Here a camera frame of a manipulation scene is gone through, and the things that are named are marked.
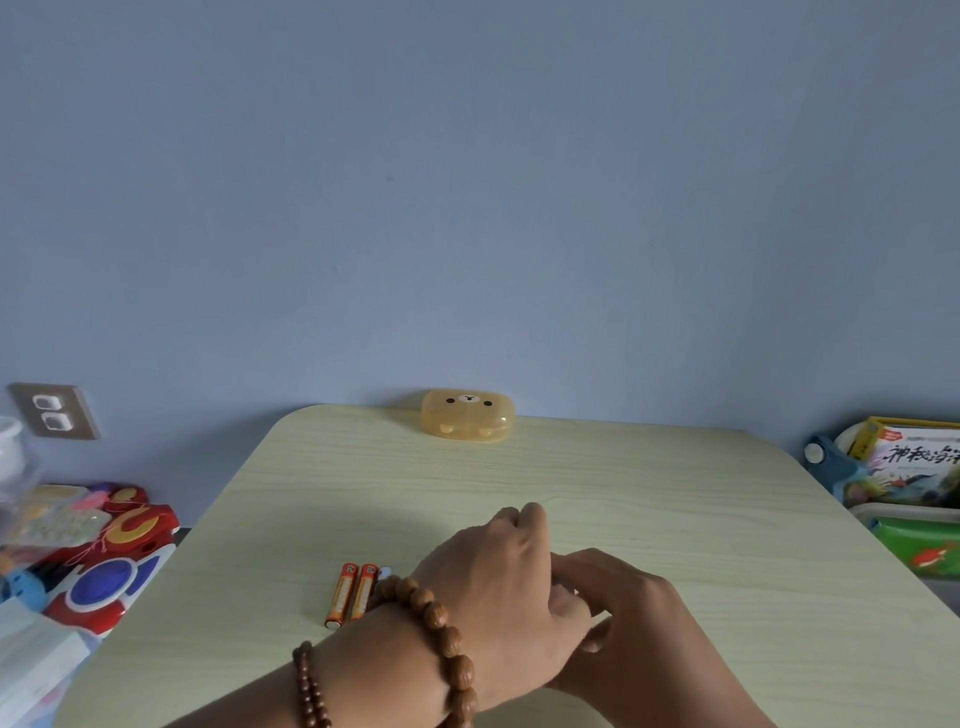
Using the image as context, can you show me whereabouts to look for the person's left hand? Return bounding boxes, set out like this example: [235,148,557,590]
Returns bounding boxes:
[410,502,595,710]

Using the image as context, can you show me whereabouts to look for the person's right hand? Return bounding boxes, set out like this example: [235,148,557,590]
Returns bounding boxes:
[547,548,775,728]

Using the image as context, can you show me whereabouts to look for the orange battery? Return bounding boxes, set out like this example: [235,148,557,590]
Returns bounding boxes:
[345,563,381,625]
[323,562,361,630]

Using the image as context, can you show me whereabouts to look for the yellow bear storage box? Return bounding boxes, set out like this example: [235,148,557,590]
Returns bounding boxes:
[419,387,517,445]

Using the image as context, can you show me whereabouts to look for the red blue round toy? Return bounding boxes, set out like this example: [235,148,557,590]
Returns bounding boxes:
[39,482,182,640]

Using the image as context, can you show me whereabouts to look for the white plastic tray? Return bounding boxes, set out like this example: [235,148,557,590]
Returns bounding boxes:
[849,501,960,532]

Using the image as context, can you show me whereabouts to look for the colourful picture book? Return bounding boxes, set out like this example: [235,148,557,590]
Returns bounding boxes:
[842,416,960,513]

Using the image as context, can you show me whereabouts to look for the white tissue pack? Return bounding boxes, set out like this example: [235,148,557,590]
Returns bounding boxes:
[0,598,93,728]

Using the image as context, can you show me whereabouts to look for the large-bead wooden bracelet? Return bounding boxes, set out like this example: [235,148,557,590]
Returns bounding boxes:
[368,574,481,728]

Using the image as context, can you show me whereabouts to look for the small-bead wooden bracelet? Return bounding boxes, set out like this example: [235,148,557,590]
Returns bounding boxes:
[291,640,334,728]

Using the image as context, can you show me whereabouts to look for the grey wall outlet white covers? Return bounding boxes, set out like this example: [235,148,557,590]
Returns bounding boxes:
[6,382,102,442]

